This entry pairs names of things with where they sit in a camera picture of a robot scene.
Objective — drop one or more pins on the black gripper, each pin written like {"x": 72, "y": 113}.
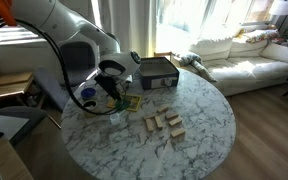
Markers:
{"x": 104, "y": 83}

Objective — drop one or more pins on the green round can lid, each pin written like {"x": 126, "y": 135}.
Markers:
{"x": 122, "y": 105}

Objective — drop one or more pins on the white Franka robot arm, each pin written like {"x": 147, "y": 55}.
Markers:
{"x": 67, "y": 23}

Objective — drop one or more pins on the tan brown can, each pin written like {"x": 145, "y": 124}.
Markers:
{"x": 90, "y": 107}

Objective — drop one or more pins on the wooden cutting board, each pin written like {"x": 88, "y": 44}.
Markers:
{"x": 134, "y": 101}

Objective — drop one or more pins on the clear plastic cup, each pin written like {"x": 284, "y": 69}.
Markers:
{"x": 115, "y": 119}

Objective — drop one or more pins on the small wooden block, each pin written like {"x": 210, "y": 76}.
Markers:
{"x": 163, "y": 108}
{"x": 171, "y": 115}
{"x": 178, "y": 132}
{"x": 158, "y": 121}
{"x": 175, "y": 121}
{"x": 149, "y": 116}
{"x": 149, "y": 124}

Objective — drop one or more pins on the dark blue cardboard box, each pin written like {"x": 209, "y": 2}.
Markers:
{"x": 157, "y": 73}

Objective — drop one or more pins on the wooden chair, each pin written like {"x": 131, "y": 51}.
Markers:
{"x": 162, "y": 54}

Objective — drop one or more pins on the grey office chair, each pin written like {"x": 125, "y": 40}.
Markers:
{"x": 50, "y": 87}

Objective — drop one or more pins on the cream curtain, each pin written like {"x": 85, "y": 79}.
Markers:
{"x": 134, "y": 26}

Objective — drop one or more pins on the dark grey armchair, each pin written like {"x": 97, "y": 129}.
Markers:
{"x": 34, "y": 115}

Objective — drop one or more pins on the grey throw blanket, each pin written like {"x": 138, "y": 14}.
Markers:
{"x": 197, "y": 63}

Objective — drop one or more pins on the wooden desk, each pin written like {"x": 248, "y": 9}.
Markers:
{"x": 7, "y": 86}

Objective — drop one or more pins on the white paper sheet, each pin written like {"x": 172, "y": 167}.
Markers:
{"x": 5, "y": 126}

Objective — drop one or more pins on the white window blinds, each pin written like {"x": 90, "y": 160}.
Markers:
{"x": 14, "y": 36}

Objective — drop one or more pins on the white sofa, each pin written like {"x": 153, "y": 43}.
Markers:
{"x": 250, "y": 66}

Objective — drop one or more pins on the floral cushion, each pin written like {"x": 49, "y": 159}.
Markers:
{"x": 259, "y": 36}

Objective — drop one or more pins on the white cushion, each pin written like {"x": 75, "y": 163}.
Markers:
{"x": 282, "y": 53}

